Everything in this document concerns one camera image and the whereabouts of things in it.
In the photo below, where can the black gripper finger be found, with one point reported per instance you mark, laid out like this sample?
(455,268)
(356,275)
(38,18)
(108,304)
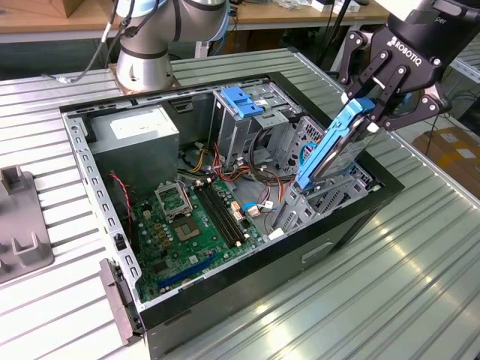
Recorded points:
(352,63)
(420,108)

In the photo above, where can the hard disk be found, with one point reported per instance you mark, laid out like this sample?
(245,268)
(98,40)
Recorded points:
(322,157)

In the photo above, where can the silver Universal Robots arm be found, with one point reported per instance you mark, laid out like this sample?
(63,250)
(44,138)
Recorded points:
(142,71)

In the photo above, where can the grey metal disk bay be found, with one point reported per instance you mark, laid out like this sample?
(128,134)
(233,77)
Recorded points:
(300,213)

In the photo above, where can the black tripod stand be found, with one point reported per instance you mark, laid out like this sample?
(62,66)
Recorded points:
(335,33)

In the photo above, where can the brown cardboard box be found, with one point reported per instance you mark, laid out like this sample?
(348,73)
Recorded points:
(446,161)

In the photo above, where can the small white box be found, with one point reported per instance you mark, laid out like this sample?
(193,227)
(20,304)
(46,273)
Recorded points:
(324,4)

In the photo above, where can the long wooden desk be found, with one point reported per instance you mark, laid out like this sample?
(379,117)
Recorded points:
(285,17)

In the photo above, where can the blue plastic drive latch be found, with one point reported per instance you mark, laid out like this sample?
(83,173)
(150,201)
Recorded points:
(242,103)

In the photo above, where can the grey metal drive cage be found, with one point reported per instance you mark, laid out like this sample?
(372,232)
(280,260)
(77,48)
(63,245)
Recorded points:
(230,138)

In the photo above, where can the black RAM slot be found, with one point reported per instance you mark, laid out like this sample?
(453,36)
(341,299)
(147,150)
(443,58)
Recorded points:
(219,216)
(225,214)
(229,212)
(213,218)

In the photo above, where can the CPU socket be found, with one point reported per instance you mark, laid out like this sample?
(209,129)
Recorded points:
(173,200)

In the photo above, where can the brown square chipset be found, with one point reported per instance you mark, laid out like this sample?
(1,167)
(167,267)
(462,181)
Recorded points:
(186,229)

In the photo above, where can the grey power supply unit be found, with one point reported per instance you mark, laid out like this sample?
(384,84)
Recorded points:
(135,161)

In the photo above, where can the black open PC case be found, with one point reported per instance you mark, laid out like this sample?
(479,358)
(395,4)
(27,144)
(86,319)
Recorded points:
(262,300)

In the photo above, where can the green motherboard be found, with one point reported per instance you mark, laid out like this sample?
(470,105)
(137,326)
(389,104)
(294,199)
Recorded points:
(176,258)

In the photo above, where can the blue expansion slot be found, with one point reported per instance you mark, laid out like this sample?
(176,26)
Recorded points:
(187,272)

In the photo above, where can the grey plastic case bezel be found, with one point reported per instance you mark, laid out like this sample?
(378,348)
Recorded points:
(116,300)

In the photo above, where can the grey parts rack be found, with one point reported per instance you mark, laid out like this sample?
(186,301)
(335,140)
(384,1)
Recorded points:
(22,217)

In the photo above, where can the aluminium frame table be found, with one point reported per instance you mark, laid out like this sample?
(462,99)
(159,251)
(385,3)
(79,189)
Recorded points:
(468,62)

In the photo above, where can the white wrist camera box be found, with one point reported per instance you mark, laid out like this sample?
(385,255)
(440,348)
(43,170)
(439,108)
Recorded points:
(393,7)

